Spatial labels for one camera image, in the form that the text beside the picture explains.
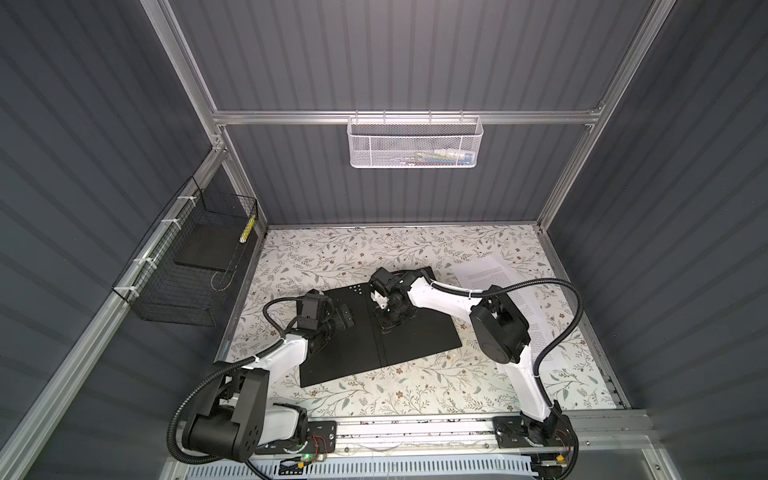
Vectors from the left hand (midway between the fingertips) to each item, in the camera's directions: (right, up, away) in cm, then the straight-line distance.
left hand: (342, 319), depth 92 cm
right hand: (+13, -3, +1) cm, 14 cm away
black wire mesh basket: (-36, +16, -19) cm, 43 cm away
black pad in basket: (-32, +23, -15) cm, 42 cm away
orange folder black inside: (+7, -8, 0) cm, 11 cm away
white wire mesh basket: (+25, +67, +32) cm, 79 cm away
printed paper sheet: (+47, +13, +14) cm, 51 cm away
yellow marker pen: (-25, +27, -10) cm, 38 cm away
